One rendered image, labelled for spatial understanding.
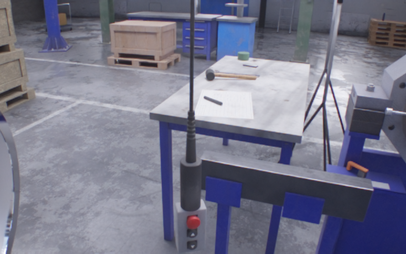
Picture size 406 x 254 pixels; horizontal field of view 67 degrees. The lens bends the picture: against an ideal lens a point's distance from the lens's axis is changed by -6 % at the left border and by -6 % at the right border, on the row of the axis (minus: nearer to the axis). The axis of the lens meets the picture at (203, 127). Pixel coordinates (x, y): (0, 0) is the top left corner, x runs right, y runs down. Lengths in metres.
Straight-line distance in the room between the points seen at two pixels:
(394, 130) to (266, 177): 0.55
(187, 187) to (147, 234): 1.52
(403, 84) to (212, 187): 0.83
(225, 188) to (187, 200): 0.56
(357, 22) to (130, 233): 11.59
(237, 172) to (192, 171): 0.56
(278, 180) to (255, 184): 0.09
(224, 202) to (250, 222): 1.02
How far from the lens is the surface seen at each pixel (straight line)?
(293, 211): 1.24
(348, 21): 12.77
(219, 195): 1.26
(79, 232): 2.29
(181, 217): 0.72
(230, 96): 1.89
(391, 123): 1.40
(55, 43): 8.37
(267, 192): 1.22
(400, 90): 1.36
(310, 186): 1.19
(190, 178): 0.66
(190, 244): 0.77
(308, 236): 2.28
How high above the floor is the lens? 1.48
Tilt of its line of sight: 24 degrees down
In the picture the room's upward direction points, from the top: 1 degrees clockwise
